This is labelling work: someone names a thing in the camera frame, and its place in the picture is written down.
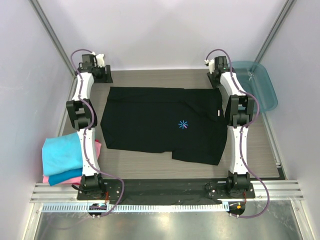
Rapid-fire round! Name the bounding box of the right frame post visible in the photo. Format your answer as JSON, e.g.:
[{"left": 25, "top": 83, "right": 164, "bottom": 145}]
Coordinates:
[{"left": 254, "top": 0, "right": 297, "bottom": 63}]

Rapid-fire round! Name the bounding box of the aluminium extrusion rail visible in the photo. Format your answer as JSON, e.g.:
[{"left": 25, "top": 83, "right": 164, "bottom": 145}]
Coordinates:
[{"left": 29, "top": 180, "right": 304, "bottom": 203}]

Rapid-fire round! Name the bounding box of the pink folded shirt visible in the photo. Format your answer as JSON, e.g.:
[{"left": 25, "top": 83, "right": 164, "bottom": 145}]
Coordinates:
[{"left": 42, "top": 139, "right": 103, "bottom": 186}]

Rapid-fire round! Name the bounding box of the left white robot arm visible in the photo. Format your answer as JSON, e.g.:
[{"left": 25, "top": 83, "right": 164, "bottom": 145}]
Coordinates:
[{"left": 66, "top": 48, "right": 113, "bottom": 200}]

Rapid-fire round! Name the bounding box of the frame post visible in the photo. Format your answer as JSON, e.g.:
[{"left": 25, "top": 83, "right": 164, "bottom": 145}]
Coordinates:
[
  {"left": 254, "top": 0, "right": 297, "bottom": 63},
  {"left": 28, "top": 0, "right": 76, "bottom": 78}
]

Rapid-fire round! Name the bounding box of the black t shirt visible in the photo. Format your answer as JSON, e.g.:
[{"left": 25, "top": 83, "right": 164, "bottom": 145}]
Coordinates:
[{"left": 100, "top": 87, "right": 228, "bottom": 166}]

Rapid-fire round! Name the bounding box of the teal plastic bin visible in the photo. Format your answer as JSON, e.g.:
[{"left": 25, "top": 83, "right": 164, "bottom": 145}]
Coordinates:
[{"left": 231, "top": 61, "right": 278, "bottom": 113}]

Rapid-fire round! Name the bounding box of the dark blue folded shirt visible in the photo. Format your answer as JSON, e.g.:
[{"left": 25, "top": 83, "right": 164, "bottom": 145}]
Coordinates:
[{"left": 48, "top": 168, "right": 83, "bottom": 186}]

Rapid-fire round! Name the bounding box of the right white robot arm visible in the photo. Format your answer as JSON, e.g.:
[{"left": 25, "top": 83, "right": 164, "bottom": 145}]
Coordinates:
[{"left": 204, "top": 56, "right": 256, "bottom": 199}]

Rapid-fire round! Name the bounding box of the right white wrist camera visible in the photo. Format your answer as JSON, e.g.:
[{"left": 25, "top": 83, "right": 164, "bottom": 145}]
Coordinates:
[{"left": 204, "top": 59, "right": 216, "bottom": 74}]

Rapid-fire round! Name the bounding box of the slotted cable duct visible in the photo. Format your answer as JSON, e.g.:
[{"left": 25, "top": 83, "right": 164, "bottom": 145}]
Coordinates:
[{"left": 42, "top": 202, "right": 229, "bottom": 214}]

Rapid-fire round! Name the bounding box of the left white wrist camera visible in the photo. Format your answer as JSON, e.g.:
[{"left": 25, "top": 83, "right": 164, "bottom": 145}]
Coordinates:
[{"left": 91, "top": 51, "right": 105, "bottom": 68}]

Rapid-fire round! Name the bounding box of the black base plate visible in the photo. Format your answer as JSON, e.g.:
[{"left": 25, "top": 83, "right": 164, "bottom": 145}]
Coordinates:
[{"left": 72, "top": 178, "right": 256, "bottom": 206}]

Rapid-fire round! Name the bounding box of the left frame post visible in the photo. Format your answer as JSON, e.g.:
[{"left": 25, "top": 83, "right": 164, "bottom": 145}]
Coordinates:
[{"left": 28, "top": 0, "right": 76, "bottom": 78}]

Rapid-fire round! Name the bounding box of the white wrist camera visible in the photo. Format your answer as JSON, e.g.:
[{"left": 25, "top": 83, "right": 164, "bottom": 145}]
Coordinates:
[
  {"left": 204, "top": 59, "right": 216, "bottom": 74},
  {"left": 91, "top": 51, "right": 105, "bottom": 68}
]

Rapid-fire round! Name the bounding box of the light blue folded shirt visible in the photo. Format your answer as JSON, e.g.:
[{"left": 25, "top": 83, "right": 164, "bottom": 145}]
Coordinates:
[{"left": 42, "top": 132, "right": 83, "bottom": 177}]

